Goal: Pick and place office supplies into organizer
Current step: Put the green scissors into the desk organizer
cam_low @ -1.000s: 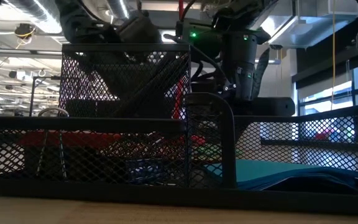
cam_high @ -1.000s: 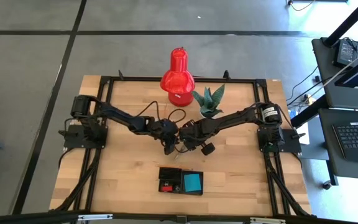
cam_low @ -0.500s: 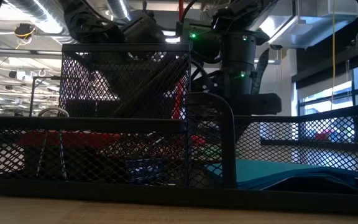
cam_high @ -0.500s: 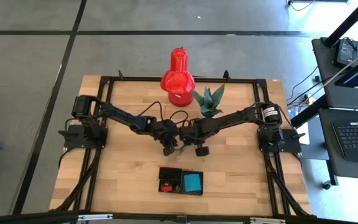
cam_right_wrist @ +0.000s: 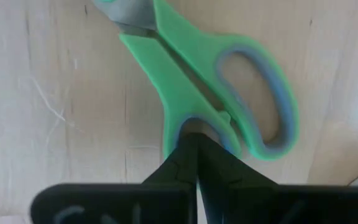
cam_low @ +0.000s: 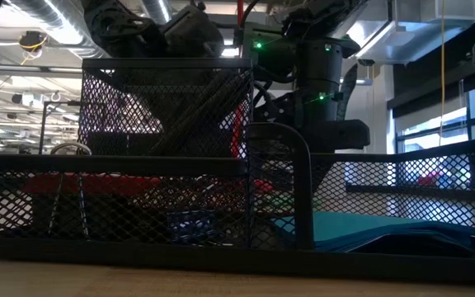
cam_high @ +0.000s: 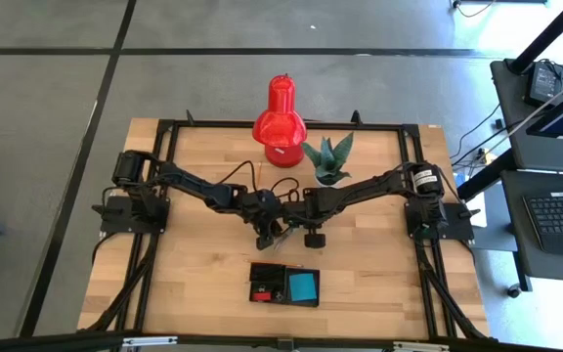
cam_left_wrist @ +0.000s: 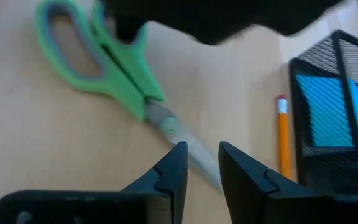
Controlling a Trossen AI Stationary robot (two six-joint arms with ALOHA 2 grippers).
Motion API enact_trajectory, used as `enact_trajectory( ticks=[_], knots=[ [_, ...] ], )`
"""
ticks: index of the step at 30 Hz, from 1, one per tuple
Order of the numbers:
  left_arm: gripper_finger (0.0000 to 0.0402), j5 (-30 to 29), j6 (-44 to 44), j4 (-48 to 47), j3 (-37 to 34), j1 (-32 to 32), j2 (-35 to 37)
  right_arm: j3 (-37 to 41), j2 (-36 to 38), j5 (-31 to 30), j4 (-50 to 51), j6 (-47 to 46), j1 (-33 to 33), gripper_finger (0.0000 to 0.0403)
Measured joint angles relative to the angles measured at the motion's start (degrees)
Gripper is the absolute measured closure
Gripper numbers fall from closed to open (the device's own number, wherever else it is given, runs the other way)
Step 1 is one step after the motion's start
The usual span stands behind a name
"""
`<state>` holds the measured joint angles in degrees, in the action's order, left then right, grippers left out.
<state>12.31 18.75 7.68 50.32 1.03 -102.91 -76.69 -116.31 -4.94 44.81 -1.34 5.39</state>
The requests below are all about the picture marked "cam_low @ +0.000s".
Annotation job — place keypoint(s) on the black mesh desk organizer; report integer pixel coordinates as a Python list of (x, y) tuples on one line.
[(138, 165)]

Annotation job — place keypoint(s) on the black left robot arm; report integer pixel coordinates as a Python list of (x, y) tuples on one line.
[(126, 29)]

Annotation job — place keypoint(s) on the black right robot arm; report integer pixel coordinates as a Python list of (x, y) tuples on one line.
[(318, 70)]

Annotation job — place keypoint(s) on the teal sticky note pad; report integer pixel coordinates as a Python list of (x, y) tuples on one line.
[(344, 227)]

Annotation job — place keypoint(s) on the small red stapler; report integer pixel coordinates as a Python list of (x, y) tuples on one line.
[(89, 184)]

